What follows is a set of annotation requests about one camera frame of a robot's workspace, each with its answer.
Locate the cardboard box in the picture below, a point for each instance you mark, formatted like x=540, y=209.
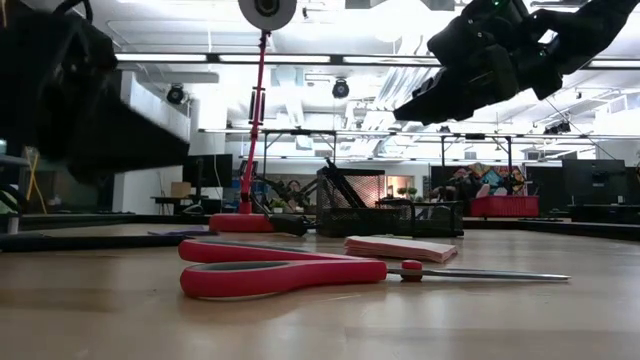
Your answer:
x=181, y=189

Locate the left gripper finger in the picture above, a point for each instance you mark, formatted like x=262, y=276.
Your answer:
x=135, y=150

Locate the black mesh desk organizer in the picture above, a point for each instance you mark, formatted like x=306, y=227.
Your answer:
x=370, y=222

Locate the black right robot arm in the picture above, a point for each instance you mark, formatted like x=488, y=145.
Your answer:
x=590, y=30

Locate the pink sticky note pad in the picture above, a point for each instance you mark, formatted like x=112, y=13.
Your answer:
x=400, y=248

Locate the wide black monitor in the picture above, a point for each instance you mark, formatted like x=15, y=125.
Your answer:
x=595, y=180

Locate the black background robot arms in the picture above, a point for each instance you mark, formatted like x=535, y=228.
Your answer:
x=280, y=192

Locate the black monitor on stand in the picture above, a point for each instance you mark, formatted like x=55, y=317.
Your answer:
x=207, y=170

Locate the black ceiling spotlight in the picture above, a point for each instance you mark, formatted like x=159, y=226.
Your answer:
x=176, y=94
x=340, y=89

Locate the purple sticky note pad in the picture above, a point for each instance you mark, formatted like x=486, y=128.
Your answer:
x=185, y=232

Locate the green and white object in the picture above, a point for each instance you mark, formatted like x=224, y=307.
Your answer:
x=13, y=222

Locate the red storage bin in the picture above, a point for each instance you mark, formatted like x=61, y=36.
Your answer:
x=505, y=206

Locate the black pen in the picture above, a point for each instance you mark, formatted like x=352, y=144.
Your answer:
x=354, y=194
x=100, y=243
x=345, y=186

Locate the black ceiling track light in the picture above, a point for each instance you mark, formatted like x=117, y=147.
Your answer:
x=557, y=128

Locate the colourful patterned wall hanging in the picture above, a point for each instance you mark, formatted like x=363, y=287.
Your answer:
x=505, y=177

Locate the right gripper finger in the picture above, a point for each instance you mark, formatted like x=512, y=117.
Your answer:
x=450, y=100

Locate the person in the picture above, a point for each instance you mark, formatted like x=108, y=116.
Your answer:
x=294, y=187
x=467, y=185

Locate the dark background desk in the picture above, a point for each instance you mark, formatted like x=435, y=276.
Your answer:
x=170, y=199

